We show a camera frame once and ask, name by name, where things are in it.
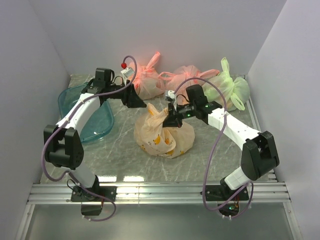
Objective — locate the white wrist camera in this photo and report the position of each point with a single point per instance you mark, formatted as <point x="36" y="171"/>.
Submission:
<point x="127" y="73"/>
<point x="170" y="96"/>

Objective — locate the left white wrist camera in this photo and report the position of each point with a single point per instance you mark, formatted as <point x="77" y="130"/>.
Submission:
<point x="127" y="73"/>

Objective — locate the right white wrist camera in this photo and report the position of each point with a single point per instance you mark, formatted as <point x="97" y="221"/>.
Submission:
<point x="170" y="96"/>

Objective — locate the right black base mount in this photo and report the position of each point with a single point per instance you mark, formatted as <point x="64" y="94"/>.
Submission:
<point x="228" y="203"/>

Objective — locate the teal plastic tray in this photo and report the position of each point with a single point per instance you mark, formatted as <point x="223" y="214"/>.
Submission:
<point x="99" y="124"/>

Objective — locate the left pink tied bag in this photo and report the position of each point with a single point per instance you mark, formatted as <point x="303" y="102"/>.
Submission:
<point x="147" y="83"/>

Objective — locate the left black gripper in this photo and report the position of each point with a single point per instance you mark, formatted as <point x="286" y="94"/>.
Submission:
<point x="131" y="99"/>

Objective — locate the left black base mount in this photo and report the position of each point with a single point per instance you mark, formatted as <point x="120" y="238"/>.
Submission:
<point x="93" y="199"/>

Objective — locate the orange printed plastic bag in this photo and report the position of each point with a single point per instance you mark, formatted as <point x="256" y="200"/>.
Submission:
<point x="156" y="140"/>

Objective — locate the middle pink tied bag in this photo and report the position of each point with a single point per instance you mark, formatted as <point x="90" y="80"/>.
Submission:
<point x="173" y="80"/>

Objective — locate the aluminium rail frame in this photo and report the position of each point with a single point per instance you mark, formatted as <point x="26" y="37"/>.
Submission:
<point x="156" y="198"/>

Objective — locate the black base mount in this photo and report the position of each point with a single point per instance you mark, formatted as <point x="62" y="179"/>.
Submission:
<point x="228" y="203"/>
<point x="93" y="199"/>

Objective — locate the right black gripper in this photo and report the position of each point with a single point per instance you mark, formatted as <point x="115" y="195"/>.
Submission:
<point x="173" y="119"/>

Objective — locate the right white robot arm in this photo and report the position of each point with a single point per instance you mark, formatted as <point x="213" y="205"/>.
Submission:
<point x="259" y="151"/>

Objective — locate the green tied bag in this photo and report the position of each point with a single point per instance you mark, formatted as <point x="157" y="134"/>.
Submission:
<point x="235" y="91"/>

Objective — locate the pink tied bag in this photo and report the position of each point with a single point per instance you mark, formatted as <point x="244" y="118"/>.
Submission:
<point x="147" y="83"/>
<point x="173" y="80"/>

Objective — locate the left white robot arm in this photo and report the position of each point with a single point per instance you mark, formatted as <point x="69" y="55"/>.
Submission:
<point x="62" y="144"/>

